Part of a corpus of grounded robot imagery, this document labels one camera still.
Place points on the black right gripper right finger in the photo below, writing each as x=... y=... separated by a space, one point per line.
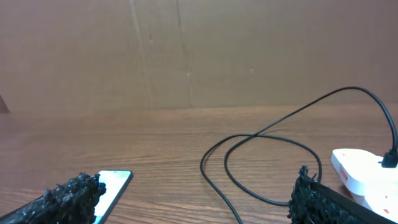
x=314 y=203

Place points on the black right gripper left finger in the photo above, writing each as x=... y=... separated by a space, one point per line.
x=72 y=202

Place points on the Samsung Galaxy smartphone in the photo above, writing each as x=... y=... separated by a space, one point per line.
x=116 y=182

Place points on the white power strip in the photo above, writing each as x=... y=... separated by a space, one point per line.
x=370 y=184

